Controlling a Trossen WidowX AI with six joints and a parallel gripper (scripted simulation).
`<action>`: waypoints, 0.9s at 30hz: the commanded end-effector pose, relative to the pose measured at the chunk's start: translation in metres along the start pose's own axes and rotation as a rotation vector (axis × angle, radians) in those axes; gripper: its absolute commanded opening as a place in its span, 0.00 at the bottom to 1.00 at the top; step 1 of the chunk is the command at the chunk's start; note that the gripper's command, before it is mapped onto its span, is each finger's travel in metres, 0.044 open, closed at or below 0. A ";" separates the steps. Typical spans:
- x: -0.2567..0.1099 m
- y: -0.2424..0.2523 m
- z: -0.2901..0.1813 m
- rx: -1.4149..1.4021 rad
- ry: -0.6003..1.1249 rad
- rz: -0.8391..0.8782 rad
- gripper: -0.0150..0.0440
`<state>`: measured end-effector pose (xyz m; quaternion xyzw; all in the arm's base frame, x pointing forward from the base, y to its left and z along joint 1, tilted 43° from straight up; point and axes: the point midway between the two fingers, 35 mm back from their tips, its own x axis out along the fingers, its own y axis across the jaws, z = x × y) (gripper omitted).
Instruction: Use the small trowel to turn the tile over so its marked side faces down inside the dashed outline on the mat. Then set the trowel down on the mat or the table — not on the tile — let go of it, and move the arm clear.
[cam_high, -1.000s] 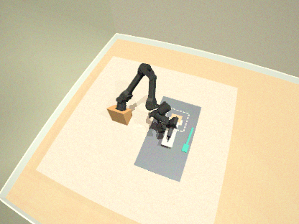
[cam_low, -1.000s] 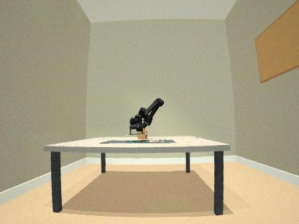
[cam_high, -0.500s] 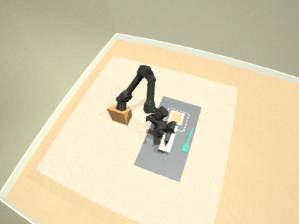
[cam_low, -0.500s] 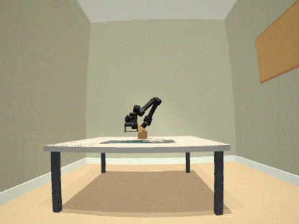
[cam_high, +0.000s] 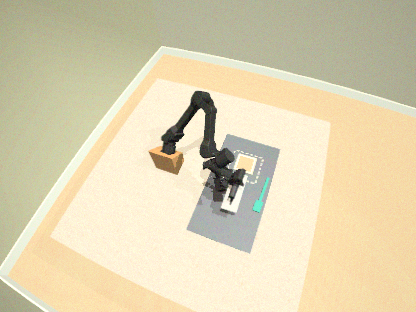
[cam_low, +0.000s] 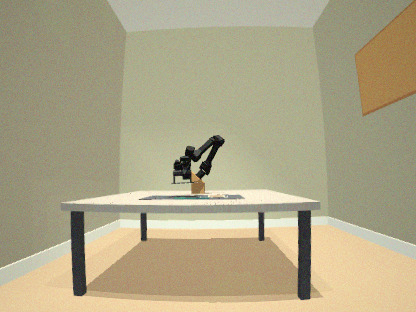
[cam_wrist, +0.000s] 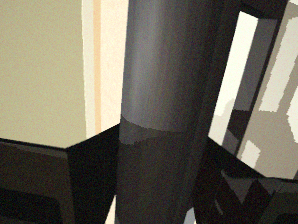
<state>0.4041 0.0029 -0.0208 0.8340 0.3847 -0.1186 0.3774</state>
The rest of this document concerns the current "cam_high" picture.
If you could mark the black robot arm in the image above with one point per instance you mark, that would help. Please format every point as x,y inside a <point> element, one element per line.
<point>208,147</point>

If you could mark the white square tile with dark blue centre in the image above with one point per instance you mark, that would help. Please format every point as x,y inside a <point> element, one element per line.
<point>246,162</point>

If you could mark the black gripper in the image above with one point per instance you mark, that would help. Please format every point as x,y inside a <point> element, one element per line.
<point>233,178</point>

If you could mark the teal small trowel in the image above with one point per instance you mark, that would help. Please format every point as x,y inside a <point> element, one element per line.
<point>258,204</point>

